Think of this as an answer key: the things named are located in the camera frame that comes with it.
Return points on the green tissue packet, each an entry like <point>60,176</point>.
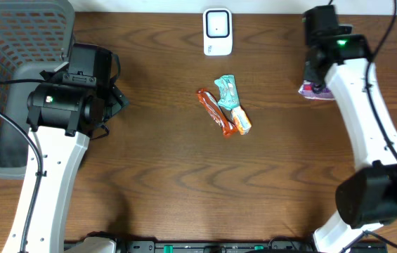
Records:
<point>228,92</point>

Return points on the orange snack bar wrapper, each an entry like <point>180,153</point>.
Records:
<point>213,109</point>

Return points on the grey plastic mesh basket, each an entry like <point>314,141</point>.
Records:
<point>34,36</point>

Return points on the orange juice carton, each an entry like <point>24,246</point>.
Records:
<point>241,120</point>

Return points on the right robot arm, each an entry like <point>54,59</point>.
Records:
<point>341,62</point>

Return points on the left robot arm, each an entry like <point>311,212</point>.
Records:
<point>67,103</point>

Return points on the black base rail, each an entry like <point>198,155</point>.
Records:
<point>278,244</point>

